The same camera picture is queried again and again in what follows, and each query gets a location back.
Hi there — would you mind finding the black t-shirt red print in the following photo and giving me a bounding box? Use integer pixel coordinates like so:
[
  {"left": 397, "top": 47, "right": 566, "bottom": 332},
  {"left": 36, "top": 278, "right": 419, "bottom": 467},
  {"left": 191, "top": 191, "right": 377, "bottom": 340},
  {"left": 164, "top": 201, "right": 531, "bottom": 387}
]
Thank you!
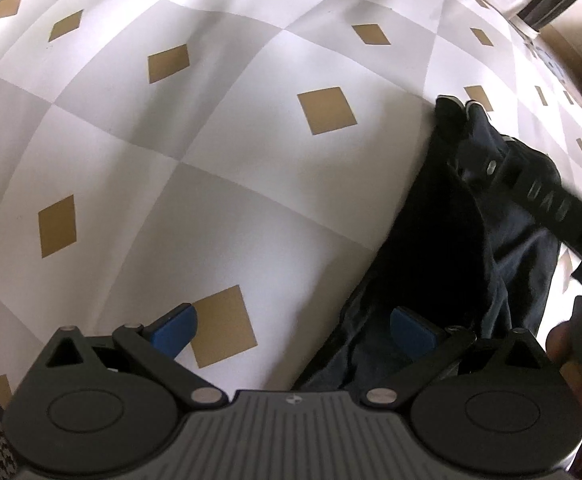
[{"left": 291, "top": 94, "right": 564, "bottom": 391}]

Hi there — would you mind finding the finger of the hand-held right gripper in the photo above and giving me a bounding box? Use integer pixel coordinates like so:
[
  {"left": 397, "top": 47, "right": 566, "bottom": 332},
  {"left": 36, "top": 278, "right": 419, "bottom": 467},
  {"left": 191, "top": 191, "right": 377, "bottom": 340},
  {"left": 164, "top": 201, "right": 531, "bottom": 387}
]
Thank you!
[{"left": 436, "top": 94, "right": 509, "bottom": 186}]

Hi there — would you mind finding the light blue patterned pad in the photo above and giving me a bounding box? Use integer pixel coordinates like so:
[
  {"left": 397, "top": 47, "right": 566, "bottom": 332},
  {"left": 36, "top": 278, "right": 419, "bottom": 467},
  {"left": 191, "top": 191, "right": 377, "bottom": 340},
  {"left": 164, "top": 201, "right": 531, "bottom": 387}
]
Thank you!
[{"left": 526, "top": 40, "right": 569, "bottom": 83}]

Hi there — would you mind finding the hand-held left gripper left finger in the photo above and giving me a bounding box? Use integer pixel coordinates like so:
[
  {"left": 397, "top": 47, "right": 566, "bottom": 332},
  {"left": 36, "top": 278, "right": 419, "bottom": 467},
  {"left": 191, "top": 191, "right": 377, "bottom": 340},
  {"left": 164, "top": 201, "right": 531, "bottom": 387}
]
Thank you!
[{"left": 43, "top": 303, "right": 229, "bottom": 406}]

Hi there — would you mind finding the person's right hand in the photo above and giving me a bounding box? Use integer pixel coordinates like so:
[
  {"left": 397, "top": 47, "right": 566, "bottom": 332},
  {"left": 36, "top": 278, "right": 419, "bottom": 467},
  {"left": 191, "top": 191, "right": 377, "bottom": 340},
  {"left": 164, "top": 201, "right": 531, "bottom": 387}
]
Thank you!
[{"left": 545, "top": 323, "right": 582, "bottom": 441}]

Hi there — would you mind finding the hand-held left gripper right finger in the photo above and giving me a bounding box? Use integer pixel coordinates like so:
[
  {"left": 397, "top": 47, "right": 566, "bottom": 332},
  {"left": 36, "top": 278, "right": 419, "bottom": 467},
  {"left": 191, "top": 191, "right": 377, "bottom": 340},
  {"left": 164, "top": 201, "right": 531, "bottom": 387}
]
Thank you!
[{"left": 364, "top": 307, "right": 552, "bottom": 406}]

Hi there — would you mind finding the grey white checkered tablecloth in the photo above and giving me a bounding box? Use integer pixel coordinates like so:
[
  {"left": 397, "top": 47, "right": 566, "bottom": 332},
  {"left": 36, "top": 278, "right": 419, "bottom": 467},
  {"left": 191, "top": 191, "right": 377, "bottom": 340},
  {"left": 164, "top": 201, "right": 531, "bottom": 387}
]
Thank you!
[{"left": 0, "top": 0, "right": 582, "bottom": 411}]

